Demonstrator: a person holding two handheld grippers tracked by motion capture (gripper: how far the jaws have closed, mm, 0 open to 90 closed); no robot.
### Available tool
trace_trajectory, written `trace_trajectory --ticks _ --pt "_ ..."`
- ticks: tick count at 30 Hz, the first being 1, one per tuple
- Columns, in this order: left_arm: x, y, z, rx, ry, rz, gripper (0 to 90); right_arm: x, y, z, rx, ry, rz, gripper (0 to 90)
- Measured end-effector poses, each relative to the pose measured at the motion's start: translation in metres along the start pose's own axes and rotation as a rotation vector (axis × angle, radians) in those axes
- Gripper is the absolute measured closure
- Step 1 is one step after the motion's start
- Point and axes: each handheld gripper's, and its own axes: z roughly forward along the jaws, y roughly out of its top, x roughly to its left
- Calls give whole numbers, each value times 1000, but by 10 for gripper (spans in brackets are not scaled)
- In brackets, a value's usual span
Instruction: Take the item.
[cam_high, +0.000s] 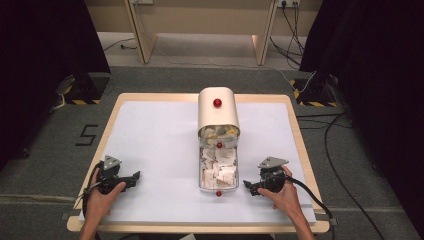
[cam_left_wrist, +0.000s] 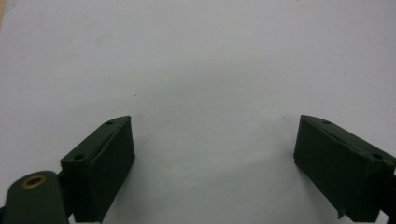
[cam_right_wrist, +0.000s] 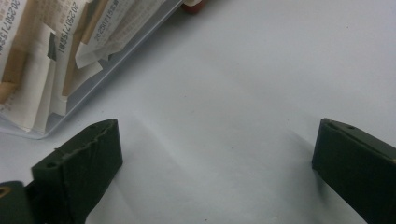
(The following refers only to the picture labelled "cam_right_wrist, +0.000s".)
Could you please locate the clear plastic box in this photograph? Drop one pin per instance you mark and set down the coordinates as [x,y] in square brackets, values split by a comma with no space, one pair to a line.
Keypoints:
[102,77]

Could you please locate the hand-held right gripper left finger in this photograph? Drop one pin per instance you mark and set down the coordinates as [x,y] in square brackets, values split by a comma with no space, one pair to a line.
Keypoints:
[81,168]

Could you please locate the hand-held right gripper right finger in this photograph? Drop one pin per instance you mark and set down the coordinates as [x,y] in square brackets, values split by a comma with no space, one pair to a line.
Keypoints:
[358,168]

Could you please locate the red round object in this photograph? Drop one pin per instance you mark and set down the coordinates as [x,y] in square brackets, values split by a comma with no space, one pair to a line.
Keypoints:
[193,6]

